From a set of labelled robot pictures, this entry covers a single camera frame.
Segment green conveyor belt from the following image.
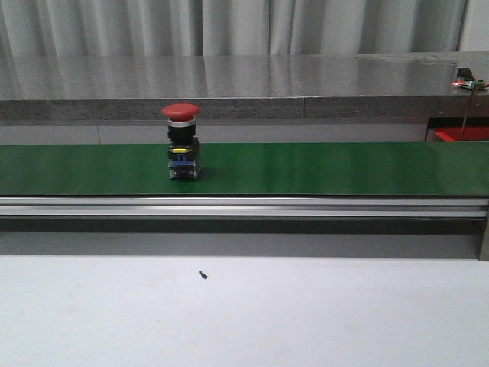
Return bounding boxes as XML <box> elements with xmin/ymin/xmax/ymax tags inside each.
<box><xmin>1</xmin><ymin>142</ymin><xmax>488</xmax><ymax>196</ymax></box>

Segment grey stone counter shelf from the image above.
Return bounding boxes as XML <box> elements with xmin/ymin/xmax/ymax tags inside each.
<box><xmin>1</xmin><ymin>52</ymin><xmax>488</xmax><ymax>124</ymax></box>

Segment red plastic tray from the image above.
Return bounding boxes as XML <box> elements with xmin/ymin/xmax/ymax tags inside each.
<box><xmin>433</xmin><ymin>126</ymin><xmax>489</xmax><ymax>141</ymax></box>

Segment black sensor module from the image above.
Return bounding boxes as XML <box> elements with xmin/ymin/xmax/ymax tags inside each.
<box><xmin>456</xmin><ymin>68</ymin><xmax>474</xmax><ymax>80</ymax></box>

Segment small green circuit board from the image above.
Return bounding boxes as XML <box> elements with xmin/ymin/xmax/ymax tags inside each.
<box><xmin>452</xmin><ymin>77</ymin><xmax>488</xmax><ymax>90</ymax></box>

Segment grey pleated curtain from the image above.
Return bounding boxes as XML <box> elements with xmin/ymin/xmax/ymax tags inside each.
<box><xmin>1</xmin><ymin>1</ymin><xmax>468</xmax><ymax>57</ymax></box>

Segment aluminium conveyor frame rail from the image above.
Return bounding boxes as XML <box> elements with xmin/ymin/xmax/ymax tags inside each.
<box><xmin>1</xmin><ymin>196</ymin><xmax>488</xmax><ymax>261</ymax></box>

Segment red and black wire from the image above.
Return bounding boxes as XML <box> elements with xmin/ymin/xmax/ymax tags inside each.
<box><xmin>458</xmin><ymin>86</ymin><xmax>478</xmax><ymax>142</ymax></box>

